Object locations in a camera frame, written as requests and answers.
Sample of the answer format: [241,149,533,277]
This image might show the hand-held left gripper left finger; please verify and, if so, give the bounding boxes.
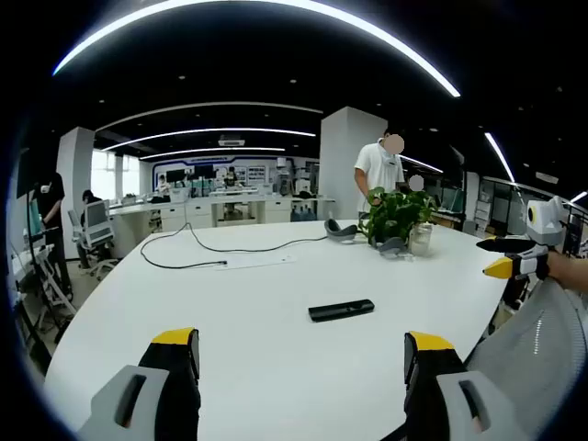
[77,327,202,441]

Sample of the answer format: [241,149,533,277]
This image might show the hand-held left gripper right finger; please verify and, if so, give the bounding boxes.
[402,330,529,441]

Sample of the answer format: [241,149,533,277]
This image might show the black remote control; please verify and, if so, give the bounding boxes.
[308,299,376,323]

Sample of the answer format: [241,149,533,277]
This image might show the curved ceiling light strip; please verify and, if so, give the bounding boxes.
[483,131,516,184]
[99,127,318,153]
[51,0,462,98]

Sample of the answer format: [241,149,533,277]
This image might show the glass jar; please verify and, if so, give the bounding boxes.
[408,221,435,257]

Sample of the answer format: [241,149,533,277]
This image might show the white mesh laundry basket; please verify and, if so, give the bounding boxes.
[462,274,588,441]

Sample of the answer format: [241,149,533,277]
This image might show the green potted plant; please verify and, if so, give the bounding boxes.
[357,186,438,252]

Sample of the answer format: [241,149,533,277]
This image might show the white folding rack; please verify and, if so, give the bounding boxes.
[26,243,78,325]

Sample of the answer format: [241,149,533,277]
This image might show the white office chair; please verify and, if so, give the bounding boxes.
[67,199,119,282]

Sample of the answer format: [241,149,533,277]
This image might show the row of white desks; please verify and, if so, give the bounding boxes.
[107,191,337,233]

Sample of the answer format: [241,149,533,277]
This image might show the blue water bottles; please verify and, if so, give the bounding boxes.
[289,204,319,223]

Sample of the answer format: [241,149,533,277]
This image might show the black cable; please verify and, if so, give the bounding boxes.
[139,221,330,270]

